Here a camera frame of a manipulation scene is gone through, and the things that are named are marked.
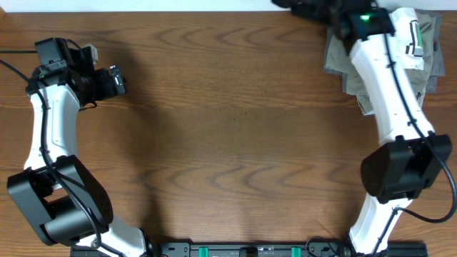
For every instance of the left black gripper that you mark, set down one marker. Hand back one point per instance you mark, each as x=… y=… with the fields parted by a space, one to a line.
x=108 y=90

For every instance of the black t-shirt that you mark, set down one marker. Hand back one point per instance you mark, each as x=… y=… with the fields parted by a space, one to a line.
x=315 y=10

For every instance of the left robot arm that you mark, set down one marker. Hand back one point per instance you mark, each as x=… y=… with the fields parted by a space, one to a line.
x=58 y=196

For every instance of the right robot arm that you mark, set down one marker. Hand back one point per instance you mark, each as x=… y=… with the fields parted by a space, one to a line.
x=410 y=154

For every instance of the olive khaki folded garment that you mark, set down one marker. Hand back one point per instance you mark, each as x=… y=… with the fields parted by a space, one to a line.
x=339 y=57

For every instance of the grey folded garment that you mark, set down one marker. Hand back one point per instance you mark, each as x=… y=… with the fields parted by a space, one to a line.
x=437 y=53

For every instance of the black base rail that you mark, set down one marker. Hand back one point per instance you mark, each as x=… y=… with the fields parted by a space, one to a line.
x=314 y=248

